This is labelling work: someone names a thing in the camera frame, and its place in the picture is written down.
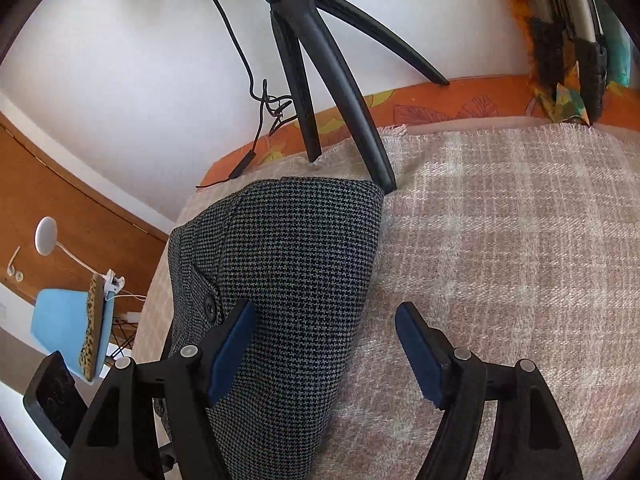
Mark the leopard print cloth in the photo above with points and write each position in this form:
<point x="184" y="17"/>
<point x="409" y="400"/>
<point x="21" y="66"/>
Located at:
<point x="90" y="330"/>

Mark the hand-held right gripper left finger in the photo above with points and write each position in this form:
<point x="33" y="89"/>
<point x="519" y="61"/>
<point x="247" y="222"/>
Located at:
<point x="231" y="347"/>

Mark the yellow patterned cloth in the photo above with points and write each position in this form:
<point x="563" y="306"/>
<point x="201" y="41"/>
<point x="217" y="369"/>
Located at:
<point x="560" y="102"/>

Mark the teal cloth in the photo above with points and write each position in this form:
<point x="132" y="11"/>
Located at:
<point x="617" y="50"/>

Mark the white clip-on desk lamp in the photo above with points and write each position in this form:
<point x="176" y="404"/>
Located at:
<point x="65" y="255"/>

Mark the grey houndstooth pants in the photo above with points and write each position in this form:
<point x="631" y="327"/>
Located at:
<point x="285" y="300"/>

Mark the black tripod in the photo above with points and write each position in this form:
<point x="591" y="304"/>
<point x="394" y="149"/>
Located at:
<point x="320" y="60"/>

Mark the light blue chair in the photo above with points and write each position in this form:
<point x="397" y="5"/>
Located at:
<point x="60" y="320"/>

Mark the beige checked blanket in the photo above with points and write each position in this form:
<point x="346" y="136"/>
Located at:
<point x="490" y="280"/>

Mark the orange flower garland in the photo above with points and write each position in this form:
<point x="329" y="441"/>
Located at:
<point x="517" y="5"/>

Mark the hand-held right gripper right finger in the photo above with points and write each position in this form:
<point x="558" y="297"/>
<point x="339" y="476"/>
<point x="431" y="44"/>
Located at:
<point x="420" y="355"/>

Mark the wooden door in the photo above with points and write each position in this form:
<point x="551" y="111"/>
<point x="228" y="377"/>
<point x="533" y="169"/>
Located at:
<point x="65" y="195"/>

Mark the orange leaf-print bedsheet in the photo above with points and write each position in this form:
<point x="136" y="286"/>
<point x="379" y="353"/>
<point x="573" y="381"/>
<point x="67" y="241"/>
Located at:
<point x="430" y="102"/>

